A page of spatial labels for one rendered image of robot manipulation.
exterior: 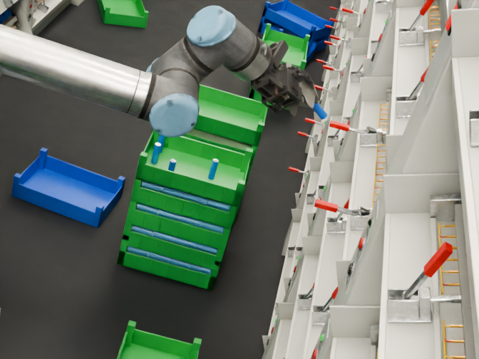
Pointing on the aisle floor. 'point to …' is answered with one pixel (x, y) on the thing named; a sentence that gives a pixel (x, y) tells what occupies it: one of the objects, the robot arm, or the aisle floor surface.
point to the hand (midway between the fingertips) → (309, 98)
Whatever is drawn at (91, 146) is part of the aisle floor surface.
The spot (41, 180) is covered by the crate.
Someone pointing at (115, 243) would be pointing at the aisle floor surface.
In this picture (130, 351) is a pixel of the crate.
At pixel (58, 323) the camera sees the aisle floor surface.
